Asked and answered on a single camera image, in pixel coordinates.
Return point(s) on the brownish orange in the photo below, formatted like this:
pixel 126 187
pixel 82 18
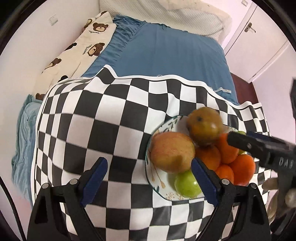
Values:
pixel 208 157

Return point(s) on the large orange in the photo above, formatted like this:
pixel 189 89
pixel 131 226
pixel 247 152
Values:
pixel 242 169

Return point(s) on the medium orange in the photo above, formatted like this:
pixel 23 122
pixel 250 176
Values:
pixel 227 150

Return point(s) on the brown passion fruit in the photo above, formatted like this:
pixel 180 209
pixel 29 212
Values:
pixel 204 126
pixel 172 153

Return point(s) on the person's right hand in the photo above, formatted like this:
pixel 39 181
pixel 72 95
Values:
pixel 270 185

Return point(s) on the green apple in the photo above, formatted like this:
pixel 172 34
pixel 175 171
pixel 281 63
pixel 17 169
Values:
pixel 242 133
pixel 187 187

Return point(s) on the blue bed sheet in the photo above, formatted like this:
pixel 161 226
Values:
pixel 175 53

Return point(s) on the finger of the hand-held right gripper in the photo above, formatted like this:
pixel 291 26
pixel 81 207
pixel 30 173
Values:
pixel 249 143
pixel 293 92

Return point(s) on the white door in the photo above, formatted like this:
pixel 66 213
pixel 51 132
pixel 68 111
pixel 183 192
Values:
pixel 259 39

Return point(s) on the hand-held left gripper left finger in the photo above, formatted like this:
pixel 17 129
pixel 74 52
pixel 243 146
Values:
pixel 94 180

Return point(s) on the white wall socket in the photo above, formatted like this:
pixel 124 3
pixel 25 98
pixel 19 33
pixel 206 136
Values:
pixel 244 1

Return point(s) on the white wall switch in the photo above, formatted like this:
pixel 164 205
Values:
pixel 54 19

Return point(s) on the light blue blanket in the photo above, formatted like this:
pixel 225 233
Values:
pixel 24 143

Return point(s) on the white quilted pillow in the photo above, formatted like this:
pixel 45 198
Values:
pixel 192 16

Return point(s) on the black white checkered cloth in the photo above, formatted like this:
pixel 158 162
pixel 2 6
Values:
pixel 97 129

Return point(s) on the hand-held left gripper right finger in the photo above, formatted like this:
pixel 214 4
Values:
pixel 204 180

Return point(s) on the floral oval plate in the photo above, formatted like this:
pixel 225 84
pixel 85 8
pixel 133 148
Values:
pixel 161 180

